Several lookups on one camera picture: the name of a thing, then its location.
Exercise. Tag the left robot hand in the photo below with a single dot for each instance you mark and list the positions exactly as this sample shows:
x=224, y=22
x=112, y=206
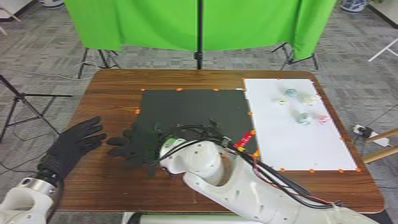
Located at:
x=71, y=146

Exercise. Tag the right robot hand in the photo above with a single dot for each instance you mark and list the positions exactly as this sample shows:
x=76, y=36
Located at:
x=138, y=146

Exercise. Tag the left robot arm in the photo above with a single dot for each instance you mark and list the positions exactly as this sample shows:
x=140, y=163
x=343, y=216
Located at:
x=26, y=200

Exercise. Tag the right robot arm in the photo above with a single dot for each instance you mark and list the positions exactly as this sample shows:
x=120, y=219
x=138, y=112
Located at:
x=236, y=186

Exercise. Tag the dark mat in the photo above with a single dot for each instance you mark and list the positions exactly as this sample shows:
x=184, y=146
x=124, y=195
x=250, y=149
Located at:
x=188, y=110

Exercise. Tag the black tripod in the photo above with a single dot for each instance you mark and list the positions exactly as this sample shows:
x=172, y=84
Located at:
x=19, y=100

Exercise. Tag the black stand legs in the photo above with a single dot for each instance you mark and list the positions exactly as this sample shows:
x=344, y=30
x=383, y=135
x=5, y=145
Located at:
x=293, y=56
x=97, y=61

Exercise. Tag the white sheet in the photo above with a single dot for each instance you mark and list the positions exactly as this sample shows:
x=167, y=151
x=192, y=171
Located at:
x=295, y=133

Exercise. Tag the white flower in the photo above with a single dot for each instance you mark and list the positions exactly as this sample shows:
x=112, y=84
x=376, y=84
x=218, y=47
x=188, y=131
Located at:
x=279, y=100
x=307, y=99

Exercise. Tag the black stand pole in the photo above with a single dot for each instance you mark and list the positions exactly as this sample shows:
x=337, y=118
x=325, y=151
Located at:
x=199, y=40

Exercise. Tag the white power strip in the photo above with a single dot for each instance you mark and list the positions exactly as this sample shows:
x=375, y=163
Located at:
x=369, y=133

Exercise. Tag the wooden stand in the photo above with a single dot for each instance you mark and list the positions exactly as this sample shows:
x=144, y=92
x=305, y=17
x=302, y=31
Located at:
x=382, y=146

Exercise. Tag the blue and white vase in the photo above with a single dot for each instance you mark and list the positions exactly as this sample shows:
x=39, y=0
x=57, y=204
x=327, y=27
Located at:
x=353, y=4
x=51, y=2

